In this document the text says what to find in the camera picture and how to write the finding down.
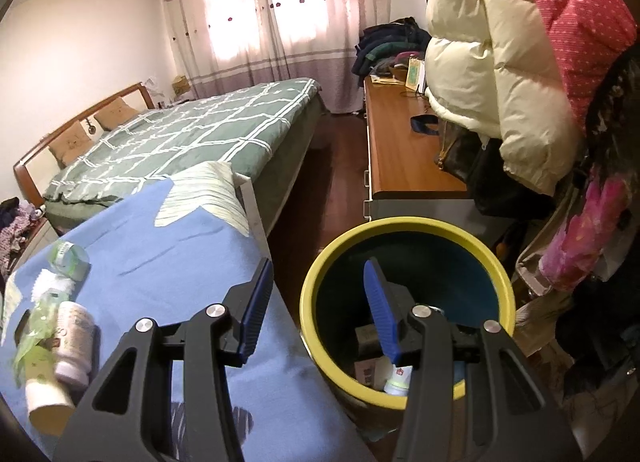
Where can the green desk calendar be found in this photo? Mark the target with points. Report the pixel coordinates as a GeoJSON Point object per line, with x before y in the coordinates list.
{"type": "Point", "coordinates": [415, 73]}

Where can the pink drink carton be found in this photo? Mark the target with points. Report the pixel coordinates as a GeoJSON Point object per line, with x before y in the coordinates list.
{"type": "Point", "coordinates": [366, 372]}

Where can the pile of mixed clothes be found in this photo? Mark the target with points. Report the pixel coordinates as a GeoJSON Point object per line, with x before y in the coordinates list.
{"type": "Point", "coordinates": [15, 227]}

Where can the white packet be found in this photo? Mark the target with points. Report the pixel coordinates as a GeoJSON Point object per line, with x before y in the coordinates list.
{"type": "Point", "coordinates": [52, 284]}

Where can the wooden dresser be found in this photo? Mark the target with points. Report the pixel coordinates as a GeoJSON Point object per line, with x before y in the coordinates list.
{"type": "Point", "coordinates": [400, 157]}

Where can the blue printed tablecloth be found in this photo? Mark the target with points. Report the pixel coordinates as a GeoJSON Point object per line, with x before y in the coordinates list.
{"type": "Point", "coordinates": [150, 252]}

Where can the red quilted jacket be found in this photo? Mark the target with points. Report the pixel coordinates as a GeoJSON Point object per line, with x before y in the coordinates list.
{"type": "Point", "coordinates": [575, 17]}

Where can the dark coat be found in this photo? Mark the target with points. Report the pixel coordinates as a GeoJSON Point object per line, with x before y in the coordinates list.
{"type": "Point", "coordinates": [615, 117]}

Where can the printed paper cup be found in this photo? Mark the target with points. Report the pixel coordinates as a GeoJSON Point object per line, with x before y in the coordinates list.
{"type": "Point", "coordinates": [75, 342]}

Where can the small cardboard box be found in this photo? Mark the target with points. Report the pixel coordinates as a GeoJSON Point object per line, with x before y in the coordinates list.
{"type": "Point", "coordinates": [181, 87]}

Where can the brown handbag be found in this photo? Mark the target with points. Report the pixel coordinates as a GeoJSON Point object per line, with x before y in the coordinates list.
{"type": "Point", "coordinates": [460, 152]}

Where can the small green bottle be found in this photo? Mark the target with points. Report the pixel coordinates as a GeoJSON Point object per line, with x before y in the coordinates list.
{"type": "Point", "coordinates": [70, 259]}

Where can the wooden bed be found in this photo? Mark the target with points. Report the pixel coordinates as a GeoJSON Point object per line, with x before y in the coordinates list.
{"type": "Point", "coordinates": [30, 162]}

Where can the brown pillow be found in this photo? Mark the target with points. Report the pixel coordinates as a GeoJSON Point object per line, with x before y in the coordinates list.
{"type": "Point", "coordinates": [116, 113]}
{"type": "Point", "coordinates": [70, 145]}

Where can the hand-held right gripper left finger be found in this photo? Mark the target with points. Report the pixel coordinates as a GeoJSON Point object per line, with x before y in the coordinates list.
{"type": "Point", "coordinates": [255, 312]}

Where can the green plastic bag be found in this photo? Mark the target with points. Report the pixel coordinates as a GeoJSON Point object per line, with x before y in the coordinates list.
{"type": "Point", "coordinates": [37, 332]}

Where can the yellow rimmed blue bin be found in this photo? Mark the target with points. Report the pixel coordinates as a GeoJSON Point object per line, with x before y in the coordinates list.
{"type": "Point", "coordinates": [440, 267]}

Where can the cream puffer jacket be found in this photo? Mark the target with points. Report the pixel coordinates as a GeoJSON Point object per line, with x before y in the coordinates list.
{"type": "Point", "coordinates": [475, 67]}

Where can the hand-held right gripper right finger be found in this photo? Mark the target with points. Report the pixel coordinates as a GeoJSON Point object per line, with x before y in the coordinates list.
{"type": "Point", "coordinates": [382, 312]}

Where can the pile of dark clothes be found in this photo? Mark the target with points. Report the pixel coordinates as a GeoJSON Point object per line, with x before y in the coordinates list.
{"type": "Point", "coordinates": [390, 42]}

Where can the pink window curtain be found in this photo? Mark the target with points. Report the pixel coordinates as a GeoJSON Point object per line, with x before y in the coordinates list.
{"type": "Point", "coordinates": [280, 17]}

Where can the pink fabric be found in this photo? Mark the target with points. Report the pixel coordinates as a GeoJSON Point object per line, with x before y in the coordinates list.
{"type": "Point", "coordinates": [585, 232]}

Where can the green checked duvet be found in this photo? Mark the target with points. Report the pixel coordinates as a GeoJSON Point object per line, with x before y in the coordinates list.
{"type": "Point", "coordinates": [190, 137]}

